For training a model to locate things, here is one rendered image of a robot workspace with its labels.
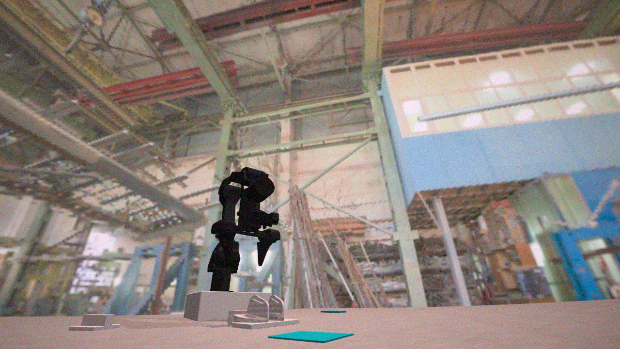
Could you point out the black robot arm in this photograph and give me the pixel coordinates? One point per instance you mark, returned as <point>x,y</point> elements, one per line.
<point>259,188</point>

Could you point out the teal flat plate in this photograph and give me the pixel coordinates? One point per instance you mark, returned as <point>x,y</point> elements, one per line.
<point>317,337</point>

